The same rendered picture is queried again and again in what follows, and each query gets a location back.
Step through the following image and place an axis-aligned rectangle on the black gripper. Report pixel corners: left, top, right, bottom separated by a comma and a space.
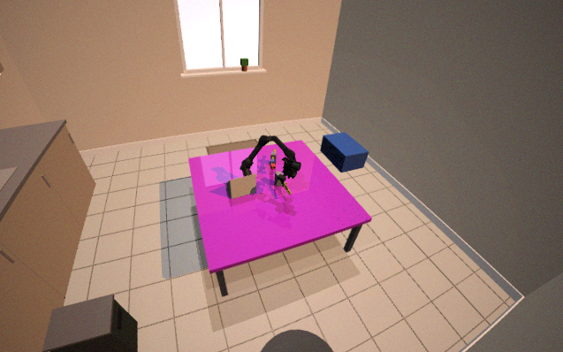
277, 166, 292, 184

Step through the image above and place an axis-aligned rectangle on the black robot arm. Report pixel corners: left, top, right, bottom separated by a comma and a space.
240, 135, 301, 179

